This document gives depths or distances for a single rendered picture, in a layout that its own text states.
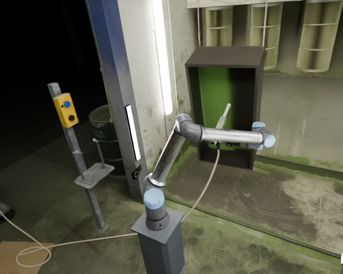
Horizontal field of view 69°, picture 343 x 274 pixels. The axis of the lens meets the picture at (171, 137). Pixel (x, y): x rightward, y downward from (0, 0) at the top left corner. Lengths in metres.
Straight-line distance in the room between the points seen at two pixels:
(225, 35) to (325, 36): 1.08
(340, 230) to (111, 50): 2.68
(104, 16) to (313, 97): 2.61
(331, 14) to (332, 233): 2.12
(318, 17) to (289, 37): 0.55
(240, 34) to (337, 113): 1.56
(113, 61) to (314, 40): 2.08
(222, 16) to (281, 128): 1.60
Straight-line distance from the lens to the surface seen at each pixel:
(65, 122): 2.15
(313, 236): 2.87
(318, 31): 3.14
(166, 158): 1.82
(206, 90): 2.67
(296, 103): 3.58
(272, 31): 3.22
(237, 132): 1.72
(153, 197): 1.84
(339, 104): 3.60
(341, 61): 3.60
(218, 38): 3.39
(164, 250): 2.03
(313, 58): 3.21
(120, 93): 2.34
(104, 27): 2.24
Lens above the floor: 2.16
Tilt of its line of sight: 30 degrees down
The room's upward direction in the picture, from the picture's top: 6 degrees counter-clockwise
